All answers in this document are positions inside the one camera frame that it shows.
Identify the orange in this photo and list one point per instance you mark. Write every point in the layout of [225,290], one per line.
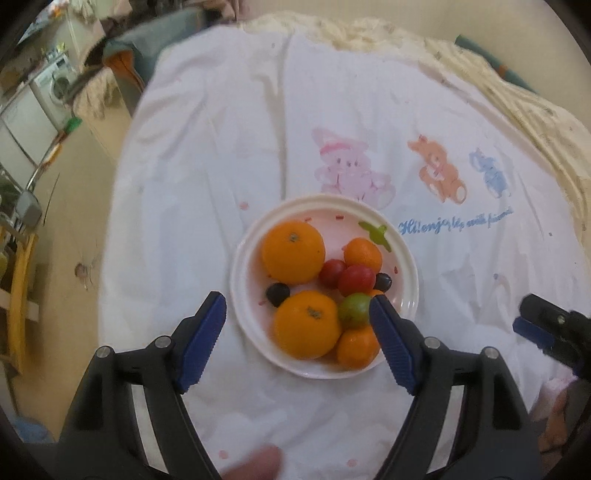
[306,325]
[293,252]

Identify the teal blanket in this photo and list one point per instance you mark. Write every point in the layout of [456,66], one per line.
[501,69]

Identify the white kitchen cabinet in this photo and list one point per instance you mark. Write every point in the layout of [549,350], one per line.
[26,135]

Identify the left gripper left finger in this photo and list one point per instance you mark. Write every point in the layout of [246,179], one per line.
[170,366]

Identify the white cartoon bed sheet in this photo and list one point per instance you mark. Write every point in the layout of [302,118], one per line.
[232,123]

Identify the person's left hand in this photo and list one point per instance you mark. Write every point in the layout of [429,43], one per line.
[264,464]

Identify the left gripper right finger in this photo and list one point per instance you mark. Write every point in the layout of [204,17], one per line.
[428,375]

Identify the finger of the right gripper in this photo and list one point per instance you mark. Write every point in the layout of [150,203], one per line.
[571,330]
[533,333]

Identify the small orange tangerine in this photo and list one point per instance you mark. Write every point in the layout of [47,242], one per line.
[357,348]

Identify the pile of clothes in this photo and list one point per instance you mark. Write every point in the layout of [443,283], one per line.
[120,64]

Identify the wooden rack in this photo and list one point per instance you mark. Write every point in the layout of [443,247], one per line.
[16,304]

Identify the pink strawberry pattern bowl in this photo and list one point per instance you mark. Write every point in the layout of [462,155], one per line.
[339,220]

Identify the large orange mandarin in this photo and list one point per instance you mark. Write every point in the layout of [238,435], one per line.
[361,251]

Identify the white washing machine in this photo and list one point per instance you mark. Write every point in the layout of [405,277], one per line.
[51,85]

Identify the red cherry tomato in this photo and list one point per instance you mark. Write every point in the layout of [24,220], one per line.
[356,279]
[331,271]

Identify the small dark grape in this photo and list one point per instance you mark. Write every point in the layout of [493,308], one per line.
[277,293]

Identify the person's right hand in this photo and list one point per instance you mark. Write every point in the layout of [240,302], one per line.
[559,425]

